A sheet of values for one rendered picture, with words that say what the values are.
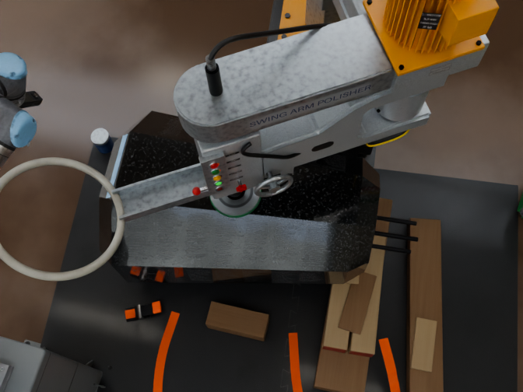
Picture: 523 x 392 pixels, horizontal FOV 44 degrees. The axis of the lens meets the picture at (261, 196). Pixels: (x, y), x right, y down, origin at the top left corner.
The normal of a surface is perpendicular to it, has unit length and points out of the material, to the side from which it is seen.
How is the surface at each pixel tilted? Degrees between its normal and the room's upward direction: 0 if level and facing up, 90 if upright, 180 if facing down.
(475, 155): 0
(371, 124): 0
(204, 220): 45
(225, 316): 0
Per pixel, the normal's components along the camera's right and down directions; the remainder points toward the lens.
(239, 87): -0.03, -0.36
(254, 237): -0.11, 0.40
